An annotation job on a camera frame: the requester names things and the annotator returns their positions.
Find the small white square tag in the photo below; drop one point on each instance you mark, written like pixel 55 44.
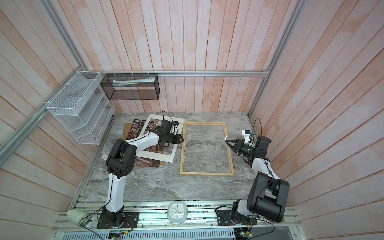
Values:
pixel 104 157

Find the light wooden picture frame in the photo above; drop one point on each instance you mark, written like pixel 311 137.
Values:
pixel 207 173

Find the paper in black basket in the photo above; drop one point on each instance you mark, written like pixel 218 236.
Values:
pixel 145 82

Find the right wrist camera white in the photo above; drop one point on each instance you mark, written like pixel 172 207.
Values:
pixel 248 136

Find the black wire mesh basket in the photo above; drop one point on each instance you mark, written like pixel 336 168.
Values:
pixel 130 93

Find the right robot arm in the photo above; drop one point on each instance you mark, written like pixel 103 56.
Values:
pixel 269 194

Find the white desk clock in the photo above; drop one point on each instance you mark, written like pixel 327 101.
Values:
pixel 177 212

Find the white photo mat board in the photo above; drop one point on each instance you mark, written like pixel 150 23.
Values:
pixel 169 154

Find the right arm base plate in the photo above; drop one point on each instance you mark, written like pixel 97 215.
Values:
pixel 226 217

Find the brown cardboard backing board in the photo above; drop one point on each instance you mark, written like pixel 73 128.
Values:
pixel 133 130

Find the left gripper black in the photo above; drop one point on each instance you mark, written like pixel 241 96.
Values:
pixel 177 140

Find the white tape roll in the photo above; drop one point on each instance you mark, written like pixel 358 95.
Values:
pixel 77 217

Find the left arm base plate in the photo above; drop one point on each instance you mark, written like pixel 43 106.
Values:
pixel 120 220

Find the autumn forest photo print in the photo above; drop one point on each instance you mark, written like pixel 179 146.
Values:
pixel 145 141

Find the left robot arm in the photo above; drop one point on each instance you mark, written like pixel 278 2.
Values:
pixel 121 161

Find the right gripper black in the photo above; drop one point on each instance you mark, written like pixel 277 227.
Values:
pixel 239 143

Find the white wire mesh shelf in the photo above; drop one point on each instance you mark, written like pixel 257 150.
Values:
pixel 83 112

